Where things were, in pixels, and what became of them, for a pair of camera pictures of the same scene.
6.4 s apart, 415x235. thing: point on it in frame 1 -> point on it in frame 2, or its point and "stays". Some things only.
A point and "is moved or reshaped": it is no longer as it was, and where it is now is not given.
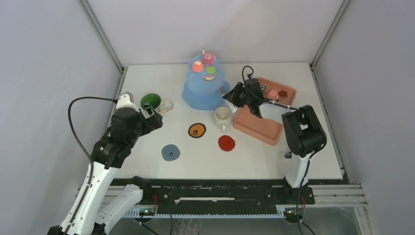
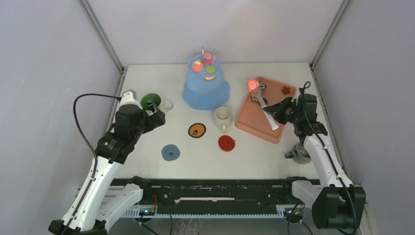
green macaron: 210,70 stays
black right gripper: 233,95 -> 276,110
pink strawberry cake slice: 273,94 is moved or reshaped
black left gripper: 154,121 stays
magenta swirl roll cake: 209,58 stays
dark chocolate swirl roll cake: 262,87 stays
